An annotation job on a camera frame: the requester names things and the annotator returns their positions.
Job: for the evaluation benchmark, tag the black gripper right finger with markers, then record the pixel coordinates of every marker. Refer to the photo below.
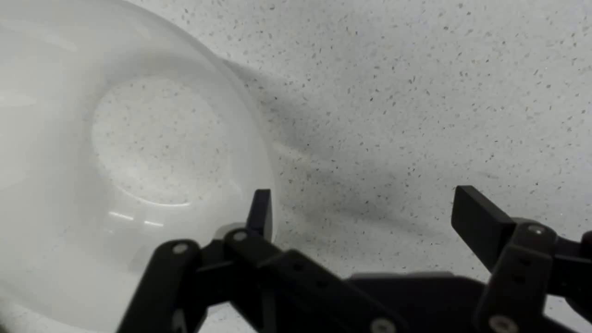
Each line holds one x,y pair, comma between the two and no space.
527,263

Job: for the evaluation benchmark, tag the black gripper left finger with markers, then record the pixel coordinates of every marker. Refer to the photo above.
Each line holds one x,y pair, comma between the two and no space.
274,291

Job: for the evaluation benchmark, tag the translucent white plastic bowl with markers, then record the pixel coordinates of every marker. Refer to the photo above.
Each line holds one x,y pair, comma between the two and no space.
117,132

